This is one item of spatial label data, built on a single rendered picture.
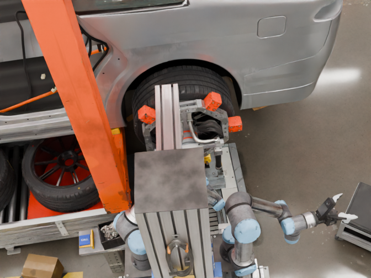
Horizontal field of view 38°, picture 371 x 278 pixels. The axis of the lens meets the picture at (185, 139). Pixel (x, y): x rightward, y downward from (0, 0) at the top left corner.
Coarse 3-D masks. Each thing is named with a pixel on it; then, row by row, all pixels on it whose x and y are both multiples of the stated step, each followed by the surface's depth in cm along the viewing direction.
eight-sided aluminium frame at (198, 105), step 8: (184, 104) 321; (192, 104) 322; (200, 104) 319; (184, 112) 321; (208, 112) 324; (216, 112) 326; (224, 112) 332; (224, 120) 332; (144, 128) 330; (152, 128) 329; (224, 128) 339; (144, 136) 335; (216, 136) 354; (224, 136) 346; (152, 144) 350; (208, 152) 359
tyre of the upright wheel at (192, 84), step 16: (144, 80) 337; (160, 80) 328; (176, 80) 325; (192, 80) 326; (208, 80) 330; (224, 80) 347; (144, 96) 332; (192, 96) 322; (224, 96) 332; (144, 144) 356
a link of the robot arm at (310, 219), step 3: (303, 213) 259; (306, 213) 258; (309, 213) 257; (306, 216) 256; (309, 216) 256; (312, 216) 256; (306, 219) 256; (309, 219) 256; (312, 219) 256; (309, 222) 256; (312, 222) 256; (315, 222) 257; (309, 225) 256; (312, 225) 257
